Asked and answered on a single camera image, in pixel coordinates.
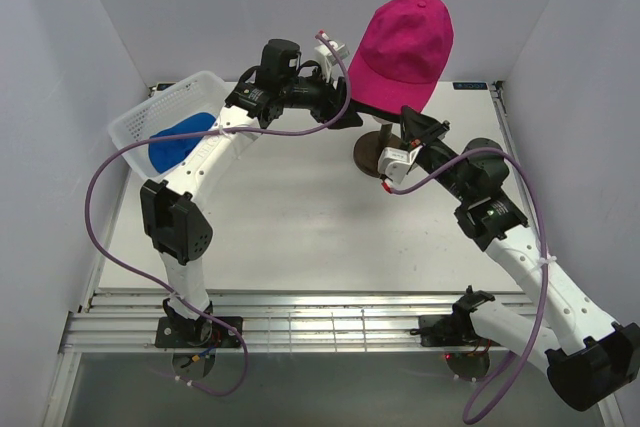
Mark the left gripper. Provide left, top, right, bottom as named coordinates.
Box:
left=279, top=62, right=362, bottom=129

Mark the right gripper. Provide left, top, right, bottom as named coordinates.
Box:
left=397, top=105, right=472, bottom=204

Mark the pink cap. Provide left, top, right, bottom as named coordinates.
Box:
left=348, top=0, right=454, bottom=115

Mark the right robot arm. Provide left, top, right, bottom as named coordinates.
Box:
left=400, top=106, right=639, bottom=411

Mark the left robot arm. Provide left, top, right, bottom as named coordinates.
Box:
left=140, top=32, right=361, bottom=347

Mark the brown mannequin stand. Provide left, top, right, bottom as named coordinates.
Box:
left=353, top=123, right=401, bottom=178

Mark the blue logo sticker right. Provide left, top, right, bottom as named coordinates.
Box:
left=452, top=82, right=488, bottom=91

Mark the blue logo sticker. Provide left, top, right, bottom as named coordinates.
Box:
left=452, top=82, right=488, bottom=91
left=155, top=82, right=175, bottom=91

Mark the white plastic basket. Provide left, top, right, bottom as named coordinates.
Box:
left=108, top=71, right=231, bottom=181

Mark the blue cap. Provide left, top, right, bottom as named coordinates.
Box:
left=148, top=112, right=217, bottom=174

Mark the blue logo sticker left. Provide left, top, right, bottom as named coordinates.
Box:
left=155, top=82, right=175, bottom=91

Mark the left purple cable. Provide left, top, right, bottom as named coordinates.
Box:
left=84, top=34, right=351, bottom=396

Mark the purple cable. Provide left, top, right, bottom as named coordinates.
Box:
left=84, top=34, right=351, bottom=396
left=392, top=149, right=551, bottom=424

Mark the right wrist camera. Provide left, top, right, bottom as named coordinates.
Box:
left=377, top=147, right=421, bottom=192

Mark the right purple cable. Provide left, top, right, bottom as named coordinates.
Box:
left=392, top=149, right=551, bottom=424

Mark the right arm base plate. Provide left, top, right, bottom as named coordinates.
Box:
left=409, top=310, right=509, bottom=350

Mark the aluminium rail frame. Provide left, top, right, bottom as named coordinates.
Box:
left=42, top=80, right=626, bottom=427

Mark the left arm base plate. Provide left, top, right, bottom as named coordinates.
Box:
left=154, top=316, right=243, bottom=349

